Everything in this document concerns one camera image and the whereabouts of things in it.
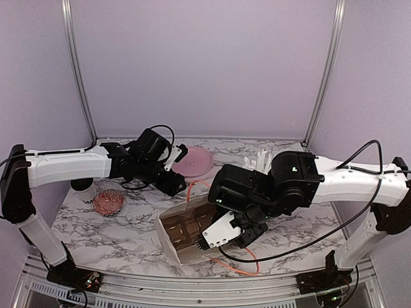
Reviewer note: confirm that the left aluminium frame post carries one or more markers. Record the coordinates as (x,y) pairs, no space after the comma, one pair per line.
(76,67)

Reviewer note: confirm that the brown cardboard cup carrier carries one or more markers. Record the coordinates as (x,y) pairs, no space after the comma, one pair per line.
(184,226)

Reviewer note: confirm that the aluminium frame post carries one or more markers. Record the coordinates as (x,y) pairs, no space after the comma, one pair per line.
(76,67)
(331,57)

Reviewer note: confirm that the pink round plate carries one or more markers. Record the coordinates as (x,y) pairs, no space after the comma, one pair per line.
(197,162)

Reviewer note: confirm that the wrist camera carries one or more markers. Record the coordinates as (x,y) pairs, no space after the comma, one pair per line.
(177,153)
(219,233)

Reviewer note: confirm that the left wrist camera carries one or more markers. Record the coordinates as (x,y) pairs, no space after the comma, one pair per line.
(177,153)

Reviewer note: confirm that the right aluminium frame post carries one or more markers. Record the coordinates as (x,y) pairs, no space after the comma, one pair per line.
(331,57)

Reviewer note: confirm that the white paper coffee cup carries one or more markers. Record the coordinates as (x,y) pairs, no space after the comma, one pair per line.
(87,196)

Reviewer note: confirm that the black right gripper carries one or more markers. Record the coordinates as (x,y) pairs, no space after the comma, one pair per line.
(243,242)

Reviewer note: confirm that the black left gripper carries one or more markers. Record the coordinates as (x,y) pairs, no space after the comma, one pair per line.
(171,185)

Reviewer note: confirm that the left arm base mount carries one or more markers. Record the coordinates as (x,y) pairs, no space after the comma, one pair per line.
(74,276)

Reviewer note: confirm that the bundle of white wrapped straws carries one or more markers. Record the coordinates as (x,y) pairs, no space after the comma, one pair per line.
(262,164)

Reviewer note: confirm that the white paper takeout bag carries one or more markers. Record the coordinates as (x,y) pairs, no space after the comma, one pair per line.
(194,255)

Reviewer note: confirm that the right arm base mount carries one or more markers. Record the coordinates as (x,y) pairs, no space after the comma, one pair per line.
(321,280)

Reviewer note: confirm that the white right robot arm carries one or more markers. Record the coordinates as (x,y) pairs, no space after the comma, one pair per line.
(299,179)

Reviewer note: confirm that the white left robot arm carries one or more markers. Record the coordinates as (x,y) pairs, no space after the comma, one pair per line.
(148,159)

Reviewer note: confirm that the red patterned small bowl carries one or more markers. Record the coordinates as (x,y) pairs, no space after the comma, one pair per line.
(109,202)

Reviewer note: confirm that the aluminium front rail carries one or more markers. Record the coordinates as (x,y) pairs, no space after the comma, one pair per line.
(128,290)

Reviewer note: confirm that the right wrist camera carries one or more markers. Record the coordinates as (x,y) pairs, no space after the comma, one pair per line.
(219,233)

